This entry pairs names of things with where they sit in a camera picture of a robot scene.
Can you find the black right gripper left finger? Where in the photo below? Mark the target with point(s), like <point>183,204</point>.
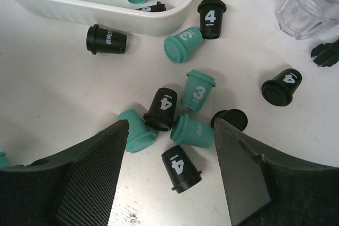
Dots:
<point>73,187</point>

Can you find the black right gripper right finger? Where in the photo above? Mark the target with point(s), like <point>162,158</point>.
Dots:
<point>265,186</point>

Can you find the clear drinking glass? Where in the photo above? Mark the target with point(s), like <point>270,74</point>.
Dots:
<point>303,19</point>

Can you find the white rectangular storage basket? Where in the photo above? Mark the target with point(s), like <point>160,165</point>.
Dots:
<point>154,17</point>

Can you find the black capsule by basket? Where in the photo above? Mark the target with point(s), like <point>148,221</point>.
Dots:
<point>101,40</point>

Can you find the black capsule centre left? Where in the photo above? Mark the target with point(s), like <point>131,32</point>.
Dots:
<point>235,117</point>

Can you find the teal capsule centre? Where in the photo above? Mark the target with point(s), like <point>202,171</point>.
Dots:
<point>140,135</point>

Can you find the teal capsule lying text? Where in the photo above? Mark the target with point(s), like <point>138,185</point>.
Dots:
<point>191,132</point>

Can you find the black capsule far right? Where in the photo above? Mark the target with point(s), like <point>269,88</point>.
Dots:
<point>279,90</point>

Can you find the black capsule middle four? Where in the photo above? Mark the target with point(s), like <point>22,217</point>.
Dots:
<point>160,115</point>

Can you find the teal capsule upright three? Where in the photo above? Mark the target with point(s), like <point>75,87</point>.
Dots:
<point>197,89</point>

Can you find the black power plug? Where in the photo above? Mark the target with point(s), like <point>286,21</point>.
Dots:
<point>325,54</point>

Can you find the teal capsule number three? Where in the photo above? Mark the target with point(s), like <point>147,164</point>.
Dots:
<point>179,47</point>

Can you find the black capsule upright four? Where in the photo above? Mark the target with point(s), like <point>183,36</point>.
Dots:
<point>211,16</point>

